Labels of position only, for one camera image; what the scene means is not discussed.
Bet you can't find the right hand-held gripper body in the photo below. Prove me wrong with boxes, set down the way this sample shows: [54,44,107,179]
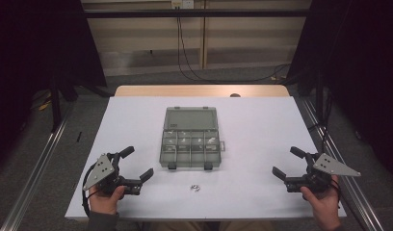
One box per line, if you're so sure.
[283,152,362,194]

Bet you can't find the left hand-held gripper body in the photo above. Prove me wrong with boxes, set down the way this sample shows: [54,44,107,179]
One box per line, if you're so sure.
[82,152,143,195]

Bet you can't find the grey translucent compartment box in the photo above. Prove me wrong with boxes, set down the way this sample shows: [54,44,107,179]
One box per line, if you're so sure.
[158,106,226,171]

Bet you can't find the person's left hand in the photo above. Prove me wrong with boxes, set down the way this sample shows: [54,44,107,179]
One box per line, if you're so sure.
[88,185,127,216]

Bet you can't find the person's right hand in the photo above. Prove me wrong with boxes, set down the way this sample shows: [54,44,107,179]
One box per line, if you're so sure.
[300,174,342,226]

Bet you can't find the white table board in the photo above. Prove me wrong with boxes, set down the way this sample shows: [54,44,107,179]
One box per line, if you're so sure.
[65,95,347,222]

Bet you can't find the black metal stand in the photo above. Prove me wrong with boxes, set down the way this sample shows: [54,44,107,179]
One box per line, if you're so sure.
[314,68,325,124]
[49,71,64,133]

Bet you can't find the group of small metal pieces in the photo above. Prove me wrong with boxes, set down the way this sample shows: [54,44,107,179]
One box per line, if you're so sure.
[164,129,218,152]

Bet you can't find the wooden table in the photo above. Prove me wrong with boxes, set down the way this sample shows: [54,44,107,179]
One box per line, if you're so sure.
[114,84,291,98]

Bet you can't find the black curtain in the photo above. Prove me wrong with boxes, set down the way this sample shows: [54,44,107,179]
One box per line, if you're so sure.
[0,0,108,181]
[286,0,393,184]

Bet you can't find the black horizontal bar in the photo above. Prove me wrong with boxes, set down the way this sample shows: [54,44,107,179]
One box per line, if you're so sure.
[83,9,312,19]

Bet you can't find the right hand-held gripper black cable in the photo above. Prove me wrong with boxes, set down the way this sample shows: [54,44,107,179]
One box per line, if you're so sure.
[329,177,343,210]

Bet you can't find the hand-held gripper black cable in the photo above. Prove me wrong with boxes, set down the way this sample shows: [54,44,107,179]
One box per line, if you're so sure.
[329,177,343,210]
[81,163,101,218]

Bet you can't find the left hand-held gripper black cable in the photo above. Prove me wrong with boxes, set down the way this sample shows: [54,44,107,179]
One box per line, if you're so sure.
[81,163,101,218]

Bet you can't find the aluminium rail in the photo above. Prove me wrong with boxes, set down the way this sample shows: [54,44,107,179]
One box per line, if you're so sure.
[299,95,385,231]
[0,101,76,231]

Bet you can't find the black floor cables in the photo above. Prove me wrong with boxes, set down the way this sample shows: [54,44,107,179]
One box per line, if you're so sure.
[306,92,335,155]

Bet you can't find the black wall cable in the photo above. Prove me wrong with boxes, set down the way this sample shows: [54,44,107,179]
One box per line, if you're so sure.
[175,7,293,83]

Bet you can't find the wooden post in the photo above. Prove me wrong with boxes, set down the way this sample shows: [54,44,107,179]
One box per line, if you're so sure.
[198,0,209,70]

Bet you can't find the white wall socket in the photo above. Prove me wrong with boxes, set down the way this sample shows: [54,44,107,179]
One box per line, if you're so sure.
[170,0,196,10]

